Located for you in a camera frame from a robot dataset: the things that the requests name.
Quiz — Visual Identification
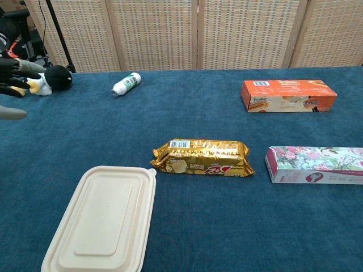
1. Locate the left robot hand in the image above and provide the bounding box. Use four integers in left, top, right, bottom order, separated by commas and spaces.
0, 58, 46, 120

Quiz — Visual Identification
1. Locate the gold foil biscuit packet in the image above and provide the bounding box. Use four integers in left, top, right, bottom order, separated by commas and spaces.
149, 138, 255, 177

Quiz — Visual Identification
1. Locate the black office chair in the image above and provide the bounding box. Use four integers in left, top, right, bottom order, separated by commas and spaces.
0, 8, 50, 62

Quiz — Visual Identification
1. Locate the black and white plush toy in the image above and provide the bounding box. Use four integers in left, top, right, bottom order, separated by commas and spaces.
11, 65, 73, 99

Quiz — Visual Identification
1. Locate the black tripod stand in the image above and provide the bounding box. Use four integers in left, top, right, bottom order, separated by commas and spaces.
45, 0, 77, 74

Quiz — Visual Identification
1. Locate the white bottle with green label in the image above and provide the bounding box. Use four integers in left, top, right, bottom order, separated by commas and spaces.
110, 72, 142, 99

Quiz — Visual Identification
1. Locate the woven wooden folding screen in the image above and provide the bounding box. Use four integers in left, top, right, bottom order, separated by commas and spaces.
24, 0, 363, 74

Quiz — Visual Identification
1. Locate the beige lidded food container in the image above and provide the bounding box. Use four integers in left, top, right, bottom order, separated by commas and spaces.
41, 165, 157, 272

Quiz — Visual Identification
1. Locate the blue carpet table mat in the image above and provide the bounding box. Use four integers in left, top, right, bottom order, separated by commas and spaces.
0, 65, 363, 272

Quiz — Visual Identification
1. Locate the orange cardboard box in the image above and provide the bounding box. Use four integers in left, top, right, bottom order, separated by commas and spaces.
240, 79, 338, 113

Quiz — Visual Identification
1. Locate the floral print box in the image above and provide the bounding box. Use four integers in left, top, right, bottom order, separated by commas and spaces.
265, 146, 363, 185

